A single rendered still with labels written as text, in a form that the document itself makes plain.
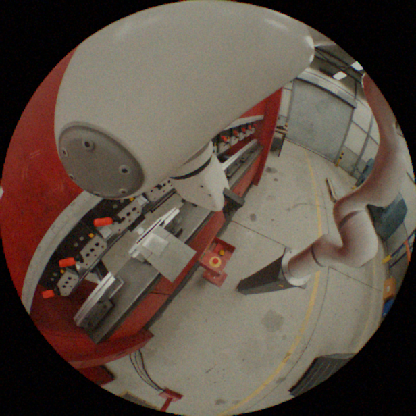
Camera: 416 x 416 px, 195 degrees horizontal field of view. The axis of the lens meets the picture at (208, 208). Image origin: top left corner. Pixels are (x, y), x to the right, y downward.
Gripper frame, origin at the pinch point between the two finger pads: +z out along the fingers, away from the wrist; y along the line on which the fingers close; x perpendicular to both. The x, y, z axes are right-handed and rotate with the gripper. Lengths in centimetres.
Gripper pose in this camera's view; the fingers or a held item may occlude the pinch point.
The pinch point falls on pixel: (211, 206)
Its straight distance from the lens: 29.9
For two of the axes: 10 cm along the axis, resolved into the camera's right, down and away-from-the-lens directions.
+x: 4.7, -8.3, 2.9
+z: 2.7, 4.5, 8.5
